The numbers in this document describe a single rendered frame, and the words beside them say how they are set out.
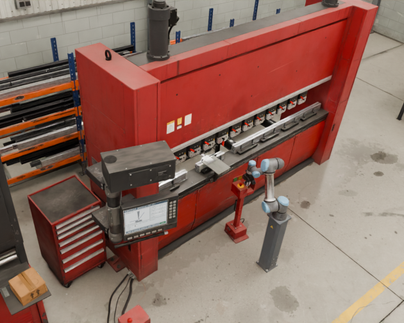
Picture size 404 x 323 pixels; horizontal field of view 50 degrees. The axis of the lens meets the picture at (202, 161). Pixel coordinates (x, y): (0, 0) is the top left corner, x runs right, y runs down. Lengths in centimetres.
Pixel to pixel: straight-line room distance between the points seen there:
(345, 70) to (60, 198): 376
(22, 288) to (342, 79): 440
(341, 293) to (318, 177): 194
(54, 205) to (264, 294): 232
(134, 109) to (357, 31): 325
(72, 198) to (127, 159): 129
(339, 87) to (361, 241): 198
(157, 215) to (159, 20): 151
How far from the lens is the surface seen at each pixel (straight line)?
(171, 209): 343
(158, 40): 361
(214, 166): 460
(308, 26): 501
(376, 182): 667
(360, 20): 566
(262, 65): 463
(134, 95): 327
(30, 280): 357
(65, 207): 421
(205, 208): 498
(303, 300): 489
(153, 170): 312
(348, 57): 583
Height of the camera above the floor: 388
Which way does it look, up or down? 38 degrees down
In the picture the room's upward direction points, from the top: 5 degrees clockwise
